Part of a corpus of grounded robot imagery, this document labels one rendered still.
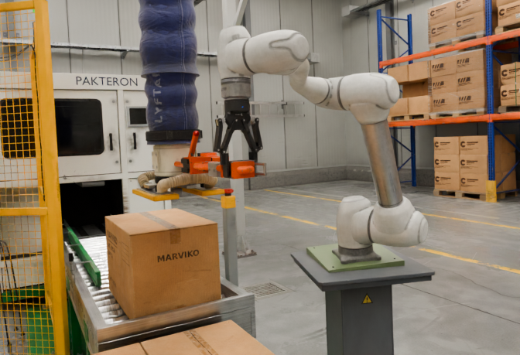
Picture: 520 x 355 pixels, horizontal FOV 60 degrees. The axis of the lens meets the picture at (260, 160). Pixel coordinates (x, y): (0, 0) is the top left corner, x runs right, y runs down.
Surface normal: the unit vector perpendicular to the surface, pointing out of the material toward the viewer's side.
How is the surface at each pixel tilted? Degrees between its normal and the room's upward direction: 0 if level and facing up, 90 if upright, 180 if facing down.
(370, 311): 90
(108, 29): 90
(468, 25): 90
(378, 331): 90
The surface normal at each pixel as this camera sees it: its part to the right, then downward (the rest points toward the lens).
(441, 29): -0.87, 0.04
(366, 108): -0.42, 0.57
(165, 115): -0.16, -0.20
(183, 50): 0.66, 0.16
